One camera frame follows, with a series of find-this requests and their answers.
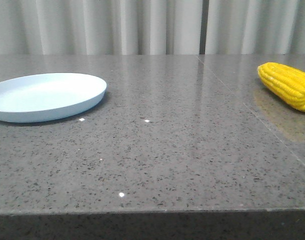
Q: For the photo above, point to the light blue round plate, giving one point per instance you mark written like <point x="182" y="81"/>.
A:
<point x="49" y="96"/>

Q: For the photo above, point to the yellow corn cob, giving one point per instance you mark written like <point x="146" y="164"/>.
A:
<point x="287" y="82"/>

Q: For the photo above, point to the white pleated curtain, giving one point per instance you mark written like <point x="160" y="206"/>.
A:
<point x="152" y="27"/>

